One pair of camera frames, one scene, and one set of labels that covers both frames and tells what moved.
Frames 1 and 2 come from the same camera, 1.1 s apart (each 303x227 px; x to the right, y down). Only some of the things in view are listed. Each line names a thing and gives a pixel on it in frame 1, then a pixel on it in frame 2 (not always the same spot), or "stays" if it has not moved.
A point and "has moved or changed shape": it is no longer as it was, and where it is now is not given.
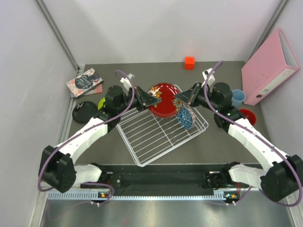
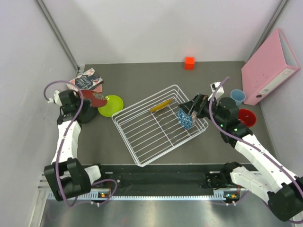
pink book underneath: (97, 90) stays
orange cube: (189, 63) stays
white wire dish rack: (146, 135) stays
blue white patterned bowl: (186, 117) stays
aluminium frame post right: (270, 27) stays
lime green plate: (101, 103) has moved or changed shape
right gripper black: (190, 96) to (200, 102)
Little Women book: (84, 82) stays
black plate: (84, 111) stays
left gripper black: (147, 99) to (86, 103)
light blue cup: (238, 96) stays
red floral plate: (169, 105) to (96, 99)
